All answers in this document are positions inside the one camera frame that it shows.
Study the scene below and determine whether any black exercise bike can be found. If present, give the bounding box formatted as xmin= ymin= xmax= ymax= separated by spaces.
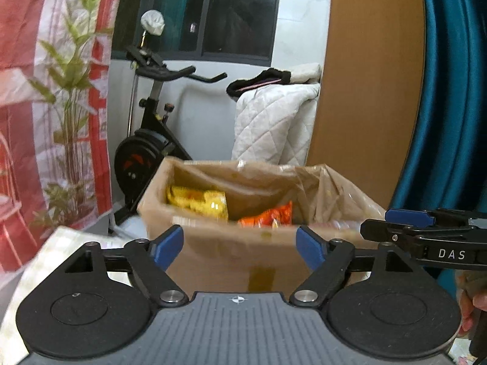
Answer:
xmin=108 ymin=43 xmax=228 ymax=235

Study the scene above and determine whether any checked tablecloth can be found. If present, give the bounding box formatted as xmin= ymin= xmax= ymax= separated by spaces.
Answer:
xmin=0 ymin=226 xmax=153 ymax=352

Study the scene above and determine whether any person's right hand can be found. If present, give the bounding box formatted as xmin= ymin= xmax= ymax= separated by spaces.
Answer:
xmin=456 ymin=270 xmax=487 ymax=338

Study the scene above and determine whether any printed backdrop cloth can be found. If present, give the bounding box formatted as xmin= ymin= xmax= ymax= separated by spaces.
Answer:
xmin=0 ymin=0 xmax=131 ymax=274

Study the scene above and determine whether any wooden panel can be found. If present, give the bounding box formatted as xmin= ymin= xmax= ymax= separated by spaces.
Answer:
xmin=307 ymin=0 xmax=426 ymax=214

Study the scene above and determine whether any black garment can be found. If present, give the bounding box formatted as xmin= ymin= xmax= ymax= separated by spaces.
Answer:
xmin=226 ymin=67 xmax=292 ymax=98

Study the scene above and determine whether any white bag cover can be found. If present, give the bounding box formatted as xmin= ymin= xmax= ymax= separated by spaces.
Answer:
xmin=140 ymin=9 xmax=165 ymax=36

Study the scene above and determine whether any orange snack packet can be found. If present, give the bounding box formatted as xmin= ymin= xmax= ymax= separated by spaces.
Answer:
xmin=237 ymin=201 xmax=294 ymax=229

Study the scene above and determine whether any yellow snack packet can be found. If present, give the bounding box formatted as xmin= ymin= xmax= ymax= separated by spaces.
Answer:
xmin=166 ymin=185 xmax=229 ymax=221

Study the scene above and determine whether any cream cloth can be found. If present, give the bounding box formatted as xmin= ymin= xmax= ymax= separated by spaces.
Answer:
xmin=290 ymin=62 xmax=322 ymax=85

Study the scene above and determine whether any white quilted blanket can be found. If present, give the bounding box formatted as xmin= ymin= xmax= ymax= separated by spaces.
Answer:
xmin=231 ymin=83 xmax=321 ymax=167

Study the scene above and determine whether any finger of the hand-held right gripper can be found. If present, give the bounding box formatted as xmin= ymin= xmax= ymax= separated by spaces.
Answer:
xmin=384 ymin=207 xmax=487 ymax=229
xmin=360 ymin=218 xmax=423 ymax=254

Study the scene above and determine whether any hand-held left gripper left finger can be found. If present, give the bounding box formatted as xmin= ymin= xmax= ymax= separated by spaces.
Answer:
xmin=65 ymin=225 xmax=189 ymax=308

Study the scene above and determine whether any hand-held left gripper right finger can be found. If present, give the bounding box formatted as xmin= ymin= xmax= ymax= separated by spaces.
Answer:
xmin=290 ymin=225 xmax=413 ymax=307

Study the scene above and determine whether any dark window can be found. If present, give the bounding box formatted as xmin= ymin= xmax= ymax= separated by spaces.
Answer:
xmin=113 ymin=0 xmax=281 ymax=66

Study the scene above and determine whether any cardboard box with plastic liner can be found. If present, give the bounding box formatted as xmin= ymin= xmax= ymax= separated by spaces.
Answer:
xmin=137 ymin=156 xmax=387 ymax=294

